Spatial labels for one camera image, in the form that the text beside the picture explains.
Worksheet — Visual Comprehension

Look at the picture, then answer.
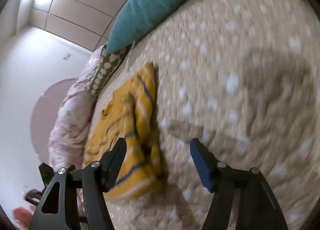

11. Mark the yellow striped knit sweater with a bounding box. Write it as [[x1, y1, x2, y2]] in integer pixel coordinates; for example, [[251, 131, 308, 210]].
[[84, 62, 162, 200]]

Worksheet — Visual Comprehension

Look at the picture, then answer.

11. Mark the pink floral folded duvet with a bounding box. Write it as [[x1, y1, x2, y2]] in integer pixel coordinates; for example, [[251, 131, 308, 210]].
[[48, 47, 103, 171]]

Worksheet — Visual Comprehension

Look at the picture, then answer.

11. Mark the pink round headboard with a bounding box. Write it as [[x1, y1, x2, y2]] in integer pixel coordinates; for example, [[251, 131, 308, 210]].
[[30, 78, 76, 163]]

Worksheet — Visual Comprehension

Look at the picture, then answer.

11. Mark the olive polka dot pillow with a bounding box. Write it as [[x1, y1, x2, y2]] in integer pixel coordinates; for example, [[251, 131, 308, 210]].
[[86, 44, 131, 96]]

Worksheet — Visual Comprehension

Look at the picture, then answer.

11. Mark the beige dotted bedspread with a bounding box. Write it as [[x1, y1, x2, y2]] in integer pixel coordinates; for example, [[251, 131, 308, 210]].
[[91, 0, 319, 229]]

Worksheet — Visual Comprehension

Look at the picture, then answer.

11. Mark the teal knit cushion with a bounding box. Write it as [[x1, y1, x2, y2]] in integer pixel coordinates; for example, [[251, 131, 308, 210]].
[[106, 0, 184, 54]]

